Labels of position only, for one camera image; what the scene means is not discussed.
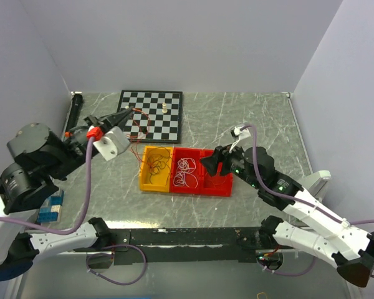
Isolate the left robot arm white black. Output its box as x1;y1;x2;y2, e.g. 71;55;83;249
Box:
0;108;133;282

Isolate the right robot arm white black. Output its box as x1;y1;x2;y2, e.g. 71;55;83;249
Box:
200;146;374;288

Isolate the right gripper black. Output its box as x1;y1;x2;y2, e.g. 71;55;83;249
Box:
199;139;262;189

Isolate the red bin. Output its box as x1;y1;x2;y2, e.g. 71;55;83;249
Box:
170;147;201;195
199;163;233;197

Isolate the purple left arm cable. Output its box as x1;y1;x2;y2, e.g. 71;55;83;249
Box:
0;136;147;290

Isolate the black marker orange cap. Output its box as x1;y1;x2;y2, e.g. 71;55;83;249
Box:
64;93;84;138

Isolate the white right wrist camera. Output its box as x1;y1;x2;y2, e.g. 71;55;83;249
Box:
229;125;251;153

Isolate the white thin cable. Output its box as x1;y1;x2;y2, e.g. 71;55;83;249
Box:
172;157;199;189

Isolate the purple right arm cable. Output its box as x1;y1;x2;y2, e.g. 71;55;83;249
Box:
241;123;374;280

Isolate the yellow plastic bin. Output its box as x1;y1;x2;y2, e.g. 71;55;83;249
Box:
139;146;173;193

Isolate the purple thin cable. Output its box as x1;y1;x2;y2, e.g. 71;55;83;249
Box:
147;146;173;191

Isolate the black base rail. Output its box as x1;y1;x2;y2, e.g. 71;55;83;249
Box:
73;225;297;266

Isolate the white grey stand device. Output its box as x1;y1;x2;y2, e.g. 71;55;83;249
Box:
298;170;332;202

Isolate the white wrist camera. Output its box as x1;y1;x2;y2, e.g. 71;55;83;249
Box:
93;126;130;161
229;125;251;153

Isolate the blue grey toy brick stack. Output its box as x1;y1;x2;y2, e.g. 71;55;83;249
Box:
36;189;64;224

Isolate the black white chessboard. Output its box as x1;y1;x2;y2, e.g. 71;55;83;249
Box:
117;90;183;144

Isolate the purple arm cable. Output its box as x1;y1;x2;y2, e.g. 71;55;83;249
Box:
241;123;374;280
0;136;147;290

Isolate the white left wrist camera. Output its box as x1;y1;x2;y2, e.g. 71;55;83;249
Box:
93;126;130;161

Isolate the white chess piece right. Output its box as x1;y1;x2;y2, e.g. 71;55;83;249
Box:
162;102;168;114

